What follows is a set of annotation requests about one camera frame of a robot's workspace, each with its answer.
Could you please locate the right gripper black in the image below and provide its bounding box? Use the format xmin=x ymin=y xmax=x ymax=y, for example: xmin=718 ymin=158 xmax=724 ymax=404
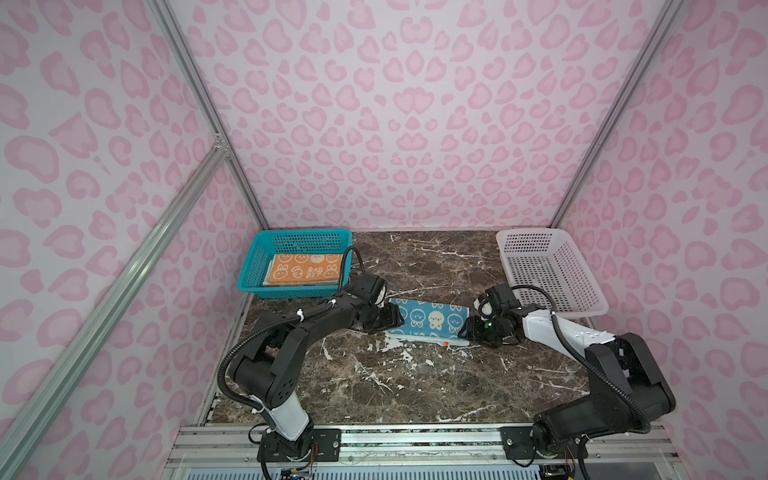
xmin=454 ymin=313 xmax=511 ymax=349

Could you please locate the blue patterned towel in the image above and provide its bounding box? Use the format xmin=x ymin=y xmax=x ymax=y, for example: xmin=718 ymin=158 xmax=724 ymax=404
xmin=387 ymin=298 xmax=470 ymax=347

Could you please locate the white plastic basket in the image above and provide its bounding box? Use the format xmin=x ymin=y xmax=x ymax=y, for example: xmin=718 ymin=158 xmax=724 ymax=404
xmin=496 ymin=228 xmax=608 ymax=320

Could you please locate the orange patterned towel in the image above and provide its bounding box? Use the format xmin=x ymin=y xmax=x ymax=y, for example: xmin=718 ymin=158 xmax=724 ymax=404
xmin=264 ymin=254 xmax=341 ymax=287

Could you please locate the teal plastic basket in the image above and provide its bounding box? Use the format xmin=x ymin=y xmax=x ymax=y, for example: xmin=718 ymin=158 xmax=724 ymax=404
xmin=238 ymin=229 xmax=354 ymax=299

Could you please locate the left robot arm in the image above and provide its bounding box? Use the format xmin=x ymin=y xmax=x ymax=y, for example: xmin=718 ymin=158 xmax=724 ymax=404
xmin=216 ymin=273 xmax=399 ymax=441

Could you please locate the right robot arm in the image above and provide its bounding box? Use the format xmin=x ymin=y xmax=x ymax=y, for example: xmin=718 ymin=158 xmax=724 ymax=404
xmin=459 ymin=284 xmax=676 ymax=454

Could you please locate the left diagonal aluminium strut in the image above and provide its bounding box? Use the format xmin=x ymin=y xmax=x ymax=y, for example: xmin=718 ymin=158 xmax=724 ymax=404
xmin=1 ymin=145 xmax=228 ymax=479

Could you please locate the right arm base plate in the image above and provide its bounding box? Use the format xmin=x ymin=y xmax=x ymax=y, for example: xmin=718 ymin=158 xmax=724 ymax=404
xmin=499 ymin=424 xmax=577 ymax=464

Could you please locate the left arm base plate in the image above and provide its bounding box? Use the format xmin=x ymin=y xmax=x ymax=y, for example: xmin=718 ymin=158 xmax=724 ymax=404
xmin=257 ymin=425 xmax=341 ymax=463

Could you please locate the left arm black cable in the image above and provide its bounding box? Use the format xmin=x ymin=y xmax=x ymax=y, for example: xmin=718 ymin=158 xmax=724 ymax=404
xmin=215 ymin=245 xmax=367 ymax=412

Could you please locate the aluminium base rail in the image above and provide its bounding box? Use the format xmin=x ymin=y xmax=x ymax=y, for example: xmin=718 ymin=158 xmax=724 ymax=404
xmin=161 ymin=423 xmax=687 ymax=479

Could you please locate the left corner aluminium post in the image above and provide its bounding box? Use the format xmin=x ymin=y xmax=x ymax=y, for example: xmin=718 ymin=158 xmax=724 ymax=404
xmin=147 ymin=0 xmax=270 ymax=230

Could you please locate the corner aluminium post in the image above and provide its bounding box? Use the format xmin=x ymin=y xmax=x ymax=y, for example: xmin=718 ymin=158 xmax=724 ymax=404
xmin=147 ymin=0 xmax=270 ymax=230
xmin=549 ymin=0 xmax=688 ymax=228

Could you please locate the right corner aluminium post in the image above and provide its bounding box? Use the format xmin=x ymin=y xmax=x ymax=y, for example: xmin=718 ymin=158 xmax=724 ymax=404
xmin=549 ymin=0 xmax=688 ymax=228

